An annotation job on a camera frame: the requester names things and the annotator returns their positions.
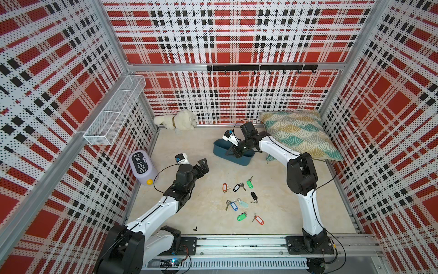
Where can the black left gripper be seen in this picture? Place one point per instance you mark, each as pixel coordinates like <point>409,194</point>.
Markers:
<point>203,166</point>

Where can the small circuit board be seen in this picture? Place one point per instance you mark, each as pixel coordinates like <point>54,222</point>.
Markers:
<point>170,263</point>

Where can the light mint key tag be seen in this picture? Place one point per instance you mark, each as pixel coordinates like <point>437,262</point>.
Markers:
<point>242,203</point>

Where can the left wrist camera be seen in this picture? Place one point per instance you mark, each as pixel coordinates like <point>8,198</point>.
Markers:
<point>181,159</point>

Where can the white wire wall basket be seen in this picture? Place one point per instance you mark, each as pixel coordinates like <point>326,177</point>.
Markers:
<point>108,124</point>

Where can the green key tag with key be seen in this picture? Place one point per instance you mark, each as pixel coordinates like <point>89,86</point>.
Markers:
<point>249,183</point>

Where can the blue key tag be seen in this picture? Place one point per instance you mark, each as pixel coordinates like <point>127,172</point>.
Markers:
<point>232,205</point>

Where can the red key tag with key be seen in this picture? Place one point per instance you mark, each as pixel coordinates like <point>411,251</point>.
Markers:
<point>258,219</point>

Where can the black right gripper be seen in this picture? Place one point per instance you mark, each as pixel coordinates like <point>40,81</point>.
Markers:
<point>235,152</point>

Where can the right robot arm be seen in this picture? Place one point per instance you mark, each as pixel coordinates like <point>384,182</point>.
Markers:
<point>301,178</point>

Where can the black key tag with key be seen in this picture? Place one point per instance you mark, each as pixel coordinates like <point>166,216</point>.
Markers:
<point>254,197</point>

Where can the teal plastic storage box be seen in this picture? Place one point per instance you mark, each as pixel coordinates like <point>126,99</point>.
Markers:
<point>222,149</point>

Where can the white plush toy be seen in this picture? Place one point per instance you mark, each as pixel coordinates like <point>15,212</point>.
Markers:
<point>183,120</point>

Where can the black wall hook rail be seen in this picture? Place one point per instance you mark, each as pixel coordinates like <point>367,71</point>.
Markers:
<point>255,68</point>

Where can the fan pattern cushion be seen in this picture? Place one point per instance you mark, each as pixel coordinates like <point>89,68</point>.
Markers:
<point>301,131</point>

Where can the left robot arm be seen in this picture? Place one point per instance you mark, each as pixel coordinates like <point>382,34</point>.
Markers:
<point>127,248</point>

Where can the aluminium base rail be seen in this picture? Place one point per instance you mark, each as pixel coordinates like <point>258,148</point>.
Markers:
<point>346,254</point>

